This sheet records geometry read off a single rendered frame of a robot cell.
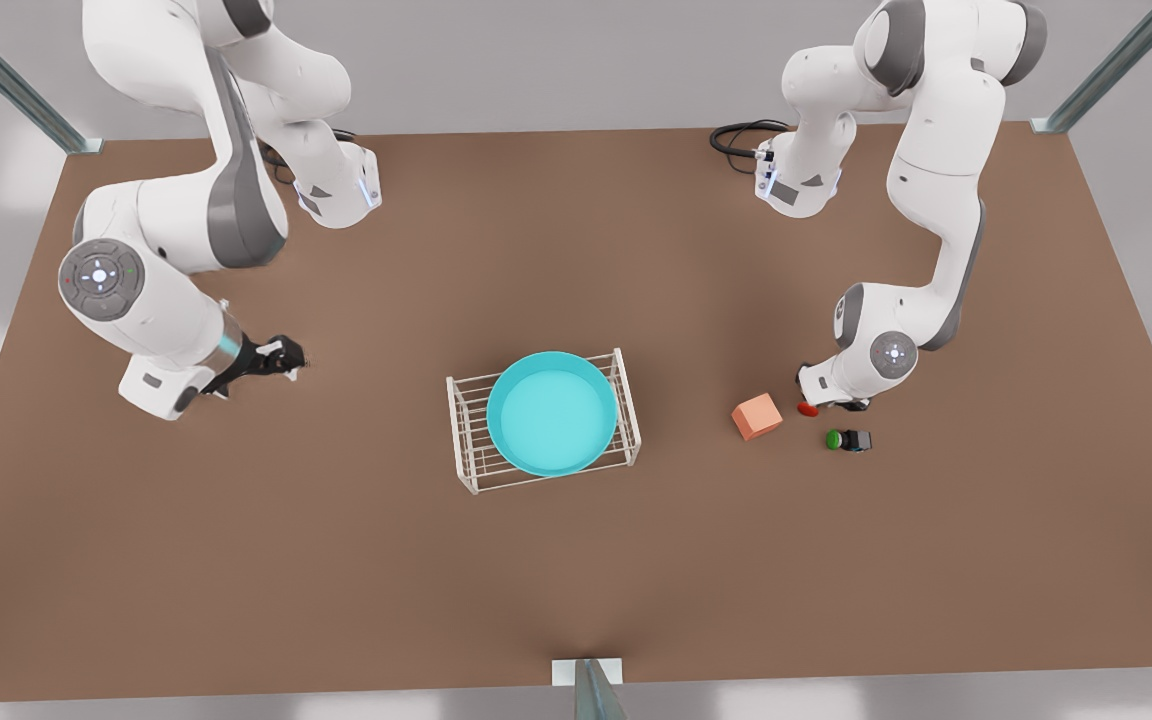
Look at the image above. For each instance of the turquoise round plate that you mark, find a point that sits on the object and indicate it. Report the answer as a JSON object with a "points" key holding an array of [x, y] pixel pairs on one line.
{"points": [[552, 413]]}

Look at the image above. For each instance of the silver frame post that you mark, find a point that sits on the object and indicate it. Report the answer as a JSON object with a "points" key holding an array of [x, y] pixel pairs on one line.
{"points": [[591, 690], [11, 80], [1111, 68]]}

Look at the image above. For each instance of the green button switch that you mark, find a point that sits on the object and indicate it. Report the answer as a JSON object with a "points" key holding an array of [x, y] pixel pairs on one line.
{"points": [[848, 439]]}

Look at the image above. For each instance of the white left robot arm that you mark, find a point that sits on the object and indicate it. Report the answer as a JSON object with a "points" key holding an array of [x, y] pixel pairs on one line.
{"points": [[936, 150]]}

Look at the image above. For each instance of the orange cube block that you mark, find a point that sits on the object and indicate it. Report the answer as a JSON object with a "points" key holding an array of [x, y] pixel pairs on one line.
{"points": [[757, 416]]}

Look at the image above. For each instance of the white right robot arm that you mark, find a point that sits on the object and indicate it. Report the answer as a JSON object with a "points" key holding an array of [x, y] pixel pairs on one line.
{"points": [[176, 215]]}

